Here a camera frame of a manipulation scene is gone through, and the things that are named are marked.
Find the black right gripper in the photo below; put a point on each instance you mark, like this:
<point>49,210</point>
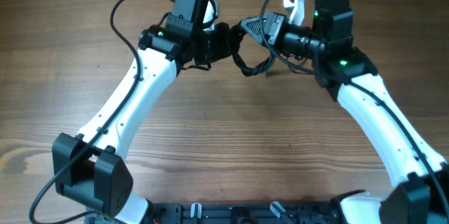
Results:
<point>273,28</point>

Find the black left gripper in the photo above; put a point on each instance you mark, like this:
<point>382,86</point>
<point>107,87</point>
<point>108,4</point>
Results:
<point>222,30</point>

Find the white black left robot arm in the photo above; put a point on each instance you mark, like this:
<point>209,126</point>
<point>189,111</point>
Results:
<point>90,167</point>

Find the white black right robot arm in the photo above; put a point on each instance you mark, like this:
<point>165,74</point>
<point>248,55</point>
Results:
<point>418,174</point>

